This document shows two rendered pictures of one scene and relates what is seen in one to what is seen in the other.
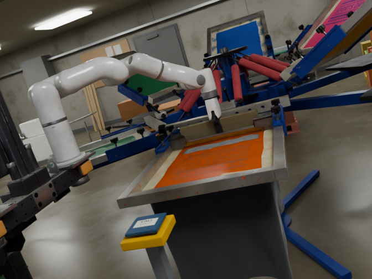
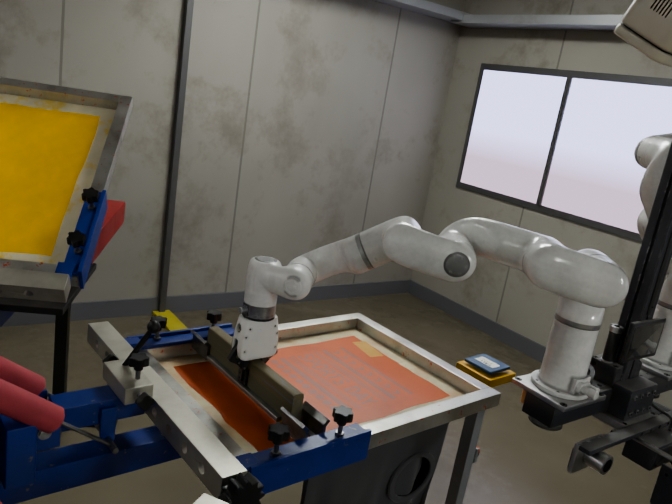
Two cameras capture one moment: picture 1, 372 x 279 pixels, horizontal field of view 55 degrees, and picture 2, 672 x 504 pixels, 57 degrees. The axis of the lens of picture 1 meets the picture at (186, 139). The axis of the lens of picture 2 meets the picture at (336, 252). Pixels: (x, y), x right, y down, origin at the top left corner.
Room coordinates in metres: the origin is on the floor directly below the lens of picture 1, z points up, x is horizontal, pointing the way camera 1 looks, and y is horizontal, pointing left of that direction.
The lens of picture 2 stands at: (2.73, 0.64, 1.69)
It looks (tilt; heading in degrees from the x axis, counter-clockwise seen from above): 15 degrees down; 211
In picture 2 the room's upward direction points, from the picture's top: 9 degrees clockwise
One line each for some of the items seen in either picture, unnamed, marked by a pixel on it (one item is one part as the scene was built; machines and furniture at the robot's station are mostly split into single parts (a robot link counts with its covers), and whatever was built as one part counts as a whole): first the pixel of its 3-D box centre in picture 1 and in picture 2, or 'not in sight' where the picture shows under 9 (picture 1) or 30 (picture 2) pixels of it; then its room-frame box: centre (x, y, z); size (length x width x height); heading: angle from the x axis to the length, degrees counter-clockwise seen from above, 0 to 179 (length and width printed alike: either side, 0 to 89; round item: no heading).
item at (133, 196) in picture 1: (214, 150); (317, 376); (1.47, -0.10, 0.97); 0.79 x 0.58 x 0.04; 162
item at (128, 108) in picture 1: (157, 111); not in sight; (7.40, 0.39, 0.41); 1.51 x 1.12 x 0.83; 69
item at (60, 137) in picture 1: (59, 142); (573, 357); (1.36, 0.47, 1.21); 0.16 x 0.13 x 0.15; 68
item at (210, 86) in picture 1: (197, 82); (278, 284); (1.66, -0.13, 1.25); 0.15 x 0.10 x 0.11; 116
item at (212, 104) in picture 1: (213, 106); (255, 332); (1.67, -0.17, 1.12); 0.10 x 0.08 x 0.11; 162
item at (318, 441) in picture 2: (169, 145); (306, 456); (1.78, 0.09, 0.97); 0.30 x 0.05 x 0.07; 162
